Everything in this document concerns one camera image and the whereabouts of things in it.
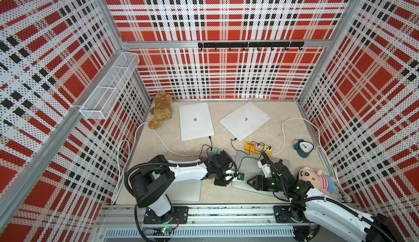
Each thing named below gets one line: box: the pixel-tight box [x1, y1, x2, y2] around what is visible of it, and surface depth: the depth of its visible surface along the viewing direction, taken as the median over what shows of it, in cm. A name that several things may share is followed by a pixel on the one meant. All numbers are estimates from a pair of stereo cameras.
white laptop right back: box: [219, 101, 272, 142], surface depth 111 cm
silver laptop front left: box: [165, 179, 202, 202], surface depth 86 cm
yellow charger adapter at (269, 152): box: [262, 146, 274, 157], surface depth 90 cm
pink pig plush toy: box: [297, 166, 339, 198], surface depth 78 cm
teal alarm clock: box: [292, 138, 315, 159], surface depth 94 cm
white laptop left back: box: [178, 101, 215, 142], surface depth 111 cm
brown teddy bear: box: [147, 90, 173, 131], surface depth 110 cm
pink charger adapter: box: [255, 144, 264, 152], surface depth 90 cm
